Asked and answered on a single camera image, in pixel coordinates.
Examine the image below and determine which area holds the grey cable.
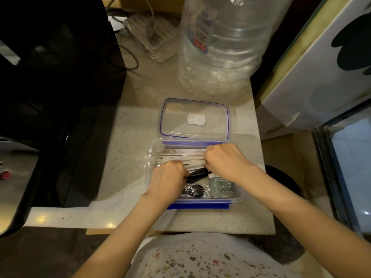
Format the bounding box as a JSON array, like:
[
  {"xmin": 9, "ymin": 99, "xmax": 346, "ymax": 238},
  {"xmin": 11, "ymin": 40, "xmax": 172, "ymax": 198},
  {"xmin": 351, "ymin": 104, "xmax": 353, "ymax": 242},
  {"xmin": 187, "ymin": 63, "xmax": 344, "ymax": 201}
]
[{"xmin": 106, "ymin": 0, "xmax": 155, "ymax": 38}]

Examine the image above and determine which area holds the black plastic spork in wrapper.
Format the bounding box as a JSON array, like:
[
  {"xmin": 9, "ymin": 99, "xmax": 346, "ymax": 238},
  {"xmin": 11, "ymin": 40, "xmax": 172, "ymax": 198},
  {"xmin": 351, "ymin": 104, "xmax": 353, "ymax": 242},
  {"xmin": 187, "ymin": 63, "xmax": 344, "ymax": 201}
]
[{"xmin": 181, "ymin": 184, "xmax": 207, "ymax": 199}]

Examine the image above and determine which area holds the white speckled shirt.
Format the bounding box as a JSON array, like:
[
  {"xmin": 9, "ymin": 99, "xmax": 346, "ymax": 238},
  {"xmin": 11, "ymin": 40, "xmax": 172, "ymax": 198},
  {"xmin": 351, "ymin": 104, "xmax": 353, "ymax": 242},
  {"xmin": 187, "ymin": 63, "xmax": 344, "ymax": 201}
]
[{"xmin": 124, "ymin": 232, "xmax": 292, "ymax": 278}]

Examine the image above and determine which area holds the black round bin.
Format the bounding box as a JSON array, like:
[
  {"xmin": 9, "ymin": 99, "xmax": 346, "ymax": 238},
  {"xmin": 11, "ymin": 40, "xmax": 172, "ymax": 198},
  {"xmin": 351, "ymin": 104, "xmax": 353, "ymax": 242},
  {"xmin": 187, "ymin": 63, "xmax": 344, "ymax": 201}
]
[{"xmin": 246, "ymin": 164, "xmax": 305, "ymax": 265}]

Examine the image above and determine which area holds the clear container with blue clips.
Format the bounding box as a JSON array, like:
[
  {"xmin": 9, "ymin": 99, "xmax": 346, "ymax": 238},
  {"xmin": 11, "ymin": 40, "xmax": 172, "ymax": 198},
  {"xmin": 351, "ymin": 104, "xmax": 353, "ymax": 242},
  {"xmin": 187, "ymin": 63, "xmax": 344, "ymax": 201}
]
[{"xmin": 146, "ymin": 139, "xmax": 244, "ymax": 210}]

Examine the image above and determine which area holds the glass tank with dark frame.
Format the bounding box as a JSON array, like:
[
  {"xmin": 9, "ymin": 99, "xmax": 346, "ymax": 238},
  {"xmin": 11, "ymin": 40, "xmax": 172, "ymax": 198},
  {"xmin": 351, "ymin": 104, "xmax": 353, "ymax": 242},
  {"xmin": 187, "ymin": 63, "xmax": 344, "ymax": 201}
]
[{"xmin": 312, "ymin": 105, "xmax": 371, "ymax": 238}]

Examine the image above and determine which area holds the dark packet with white dots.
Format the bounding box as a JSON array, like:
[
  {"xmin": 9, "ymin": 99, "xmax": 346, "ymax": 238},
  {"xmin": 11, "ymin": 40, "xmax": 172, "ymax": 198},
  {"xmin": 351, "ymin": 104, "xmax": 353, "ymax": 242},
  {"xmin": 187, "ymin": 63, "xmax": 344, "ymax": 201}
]
[{"xmin": 209, "ymin": 174, "xmax": 237, "ymax": 199}]

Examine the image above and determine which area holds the black cable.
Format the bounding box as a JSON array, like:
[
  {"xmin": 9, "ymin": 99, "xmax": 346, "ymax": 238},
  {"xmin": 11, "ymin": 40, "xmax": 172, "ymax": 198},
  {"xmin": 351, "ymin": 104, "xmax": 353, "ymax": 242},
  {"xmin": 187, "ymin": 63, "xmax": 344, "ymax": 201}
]
[{"xmin": 111, "ymin": 45, "xmax": 140, "ymax": 70}]

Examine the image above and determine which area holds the person's right hand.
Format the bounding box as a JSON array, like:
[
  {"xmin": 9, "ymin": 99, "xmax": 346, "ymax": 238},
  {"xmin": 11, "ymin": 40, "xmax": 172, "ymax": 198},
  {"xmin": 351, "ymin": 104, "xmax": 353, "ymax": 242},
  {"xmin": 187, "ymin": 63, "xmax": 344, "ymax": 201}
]
[{"xmin": 202, "ymin": 143, "xmax": 259, "ymax": 186}]

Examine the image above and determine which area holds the black appliance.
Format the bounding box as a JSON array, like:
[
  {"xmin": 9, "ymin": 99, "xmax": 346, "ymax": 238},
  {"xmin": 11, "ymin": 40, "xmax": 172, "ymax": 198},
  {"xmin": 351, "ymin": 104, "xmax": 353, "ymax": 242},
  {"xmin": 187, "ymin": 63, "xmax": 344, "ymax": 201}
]
[{"xmin": 0, "ymin": 0, "xmax": 127, "ymax": 238}]

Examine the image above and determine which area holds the large clear water bottle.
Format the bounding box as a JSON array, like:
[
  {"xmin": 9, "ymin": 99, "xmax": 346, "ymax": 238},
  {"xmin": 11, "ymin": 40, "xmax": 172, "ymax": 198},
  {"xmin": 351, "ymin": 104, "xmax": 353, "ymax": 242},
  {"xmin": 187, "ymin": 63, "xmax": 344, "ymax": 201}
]
[{"xmin": 177, "ymin": 0, "xmax": 294, "ymax": 102}]

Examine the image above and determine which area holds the black plastic cutlery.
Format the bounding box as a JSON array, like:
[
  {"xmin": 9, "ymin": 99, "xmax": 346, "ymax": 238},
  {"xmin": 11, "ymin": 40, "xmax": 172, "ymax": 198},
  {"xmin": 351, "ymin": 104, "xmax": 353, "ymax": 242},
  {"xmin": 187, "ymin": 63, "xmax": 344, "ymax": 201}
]
[{"xmin": 185, "ymin": 168, "xmax": 210, "ymax": 184}]

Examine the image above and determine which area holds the person's left hand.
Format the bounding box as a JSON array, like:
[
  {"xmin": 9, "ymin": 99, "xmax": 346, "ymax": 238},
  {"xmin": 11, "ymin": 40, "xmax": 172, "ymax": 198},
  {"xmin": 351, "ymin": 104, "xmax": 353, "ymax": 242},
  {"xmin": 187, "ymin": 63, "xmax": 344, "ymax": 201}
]
[{"xmin": 143, "ymin": 160, "xmax": 191, "ymax": 206}]

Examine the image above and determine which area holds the bundle of paper chopstick sleeves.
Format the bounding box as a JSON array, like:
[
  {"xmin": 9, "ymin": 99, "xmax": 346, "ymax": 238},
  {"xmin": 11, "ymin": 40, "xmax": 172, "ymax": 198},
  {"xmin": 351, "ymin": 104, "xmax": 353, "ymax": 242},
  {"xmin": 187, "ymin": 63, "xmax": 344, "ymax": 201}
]
[{"xmin": 157, "ymin": 145, "xmax": 210, "ymax": 172}]

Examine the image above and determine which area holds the white power strip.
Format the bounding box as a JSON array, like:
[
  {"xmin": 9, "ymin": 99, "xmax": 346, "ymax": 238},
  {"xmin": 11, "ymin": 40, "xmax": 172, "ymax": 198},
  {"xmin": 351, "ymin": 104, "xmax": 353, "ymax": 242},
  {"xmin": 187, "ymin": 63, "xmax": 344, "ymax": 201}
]
[{"xmin": 124, "ymin": 13, "xmax": 179, "ymax": 63}]

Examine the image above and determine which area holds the white box with black print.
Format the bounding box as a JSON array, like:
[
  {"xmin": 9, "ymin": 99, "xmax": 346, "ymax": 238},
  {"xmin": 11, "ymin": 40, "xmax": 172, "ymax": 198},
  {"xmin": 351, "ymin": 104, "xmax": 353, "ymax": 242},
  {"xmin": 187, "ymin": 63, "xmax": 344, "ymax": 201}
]
[{"xmin": 256, "ymin": 0, "xmax": 371, "ymax": 141}]

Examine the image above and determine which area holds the person's right forearm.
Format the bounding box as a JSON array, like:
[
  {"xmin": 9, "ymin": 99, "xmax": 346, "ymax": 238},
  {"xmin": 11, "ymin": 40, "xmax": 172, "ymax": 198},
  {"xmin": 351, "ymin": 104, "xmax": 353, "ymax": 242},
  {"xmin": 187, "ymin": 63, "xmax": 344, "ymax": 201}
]
[{"xmin": 244, "ymin": 165, "xmax": 371, "ymax": 278}]

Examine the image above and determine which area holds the person's left forearm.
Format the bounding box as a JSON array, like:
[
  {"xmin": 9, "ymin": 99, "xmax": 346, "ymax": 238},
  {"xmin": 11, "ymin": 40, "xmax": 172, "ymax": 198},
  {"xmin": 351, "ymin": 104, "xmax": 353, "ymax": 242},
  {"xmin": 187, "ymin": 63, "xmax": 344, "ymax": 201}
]
[{"xmin": 72, "ymin": 192, "xmax": 174, "ymax": 278}]

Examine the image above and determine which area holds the clear container lid blue seal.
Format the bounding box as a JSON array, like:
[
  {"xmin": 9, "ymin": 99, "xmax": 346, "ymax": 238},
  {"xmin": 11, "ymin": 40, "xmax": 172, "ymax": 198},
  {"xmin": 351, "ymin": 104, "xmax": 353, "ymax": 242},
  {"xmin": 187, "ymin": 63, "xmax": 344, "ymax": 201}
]
[{"xmin": 161, "ymin": 97, "xmax": 233, "ymax": 140}]

